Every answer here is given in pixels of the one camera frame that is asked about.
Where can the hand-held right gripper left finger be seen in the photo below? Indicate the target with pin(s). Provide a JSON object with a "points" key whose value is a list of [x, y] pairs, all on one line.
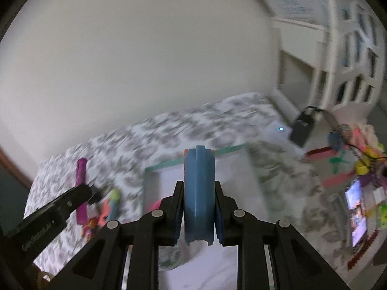
{"points": [[169, 223]]}

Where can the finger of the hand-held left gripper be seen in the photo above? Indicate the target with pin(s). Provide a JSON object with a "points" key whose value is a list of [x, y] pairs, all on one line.
{"points": [[72, 201]]}

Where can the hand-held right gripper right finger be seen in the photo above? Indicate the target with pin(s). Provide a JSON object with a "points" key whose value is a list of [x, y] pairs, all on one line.
{"points": [[226, 223]]}

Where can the purple plastic stick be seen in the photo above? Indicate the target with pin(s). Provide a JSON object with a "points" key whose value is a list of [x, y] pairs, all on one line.
{"points": [[81, 175]]}

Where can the round silver tin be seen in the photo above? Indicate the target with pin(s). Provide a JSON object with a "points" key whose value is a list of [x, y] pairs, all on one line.
{"points": [[170, 258]]}

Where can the orange and blue toy gun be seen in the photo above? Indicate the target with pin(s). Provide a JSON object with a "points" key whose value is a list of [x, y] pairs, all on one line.
{"points": [[110, 208]]}

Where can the teal cardboard box tray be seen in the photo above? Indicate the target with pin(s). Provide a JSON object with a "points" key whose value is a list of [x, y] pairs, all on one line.
{"points": [[242, 187]]}

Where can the blue round plastic case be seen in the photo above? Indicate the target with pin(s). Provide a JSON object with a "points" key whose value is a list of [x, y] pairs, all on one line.
{"points": [[199, 193]]}

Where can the grey floral blanket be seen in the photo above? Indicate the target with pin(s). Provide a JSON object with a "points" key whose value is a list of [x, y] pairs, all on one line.
{"points": [[211, 120]]}

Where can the white power strip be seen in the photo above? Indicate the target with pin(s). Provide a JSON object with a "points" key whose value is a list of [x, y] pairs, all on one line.
{"points": [[279, 128]]}

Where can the black charger on power strip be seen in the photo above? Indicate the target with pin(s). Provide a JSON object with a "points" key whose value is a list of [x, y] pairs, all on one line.
{"points": [[302, 130]]}

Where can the smartphone with lit screen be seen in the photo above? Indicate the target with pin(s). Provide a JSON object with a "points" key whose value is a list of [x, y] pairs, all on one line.
{"points": [[356, 217]]}

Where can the round blue badge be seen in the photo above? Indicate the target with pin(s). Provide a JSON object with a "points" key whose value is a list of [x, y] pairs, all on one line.
{"points": [[335, 141]]}

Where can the yellow toy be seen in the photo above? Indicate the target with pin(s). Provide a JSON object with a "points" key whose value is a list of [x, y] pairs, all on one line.
{"points": [[361, 167]]}

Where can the small green box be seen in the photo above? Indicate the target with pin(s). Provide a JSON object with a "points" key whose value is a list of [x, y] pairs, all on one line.
{"points": [[383, 216]]}

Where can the white lattice shelf rack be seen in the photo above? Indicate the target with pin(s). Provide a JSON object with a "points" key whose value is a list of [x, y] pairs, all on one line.
{"points": [[302, 63]]}

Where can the round light blue sign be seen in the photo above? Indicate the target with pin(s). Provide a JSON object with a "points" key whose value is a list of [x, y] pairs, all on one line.
{"points": [[296, 3]]}

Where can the dark wooden door frame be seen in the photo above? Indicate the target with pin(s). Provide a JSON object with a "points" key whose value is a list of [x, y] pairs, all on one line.
{"points": [[15, 169]]}

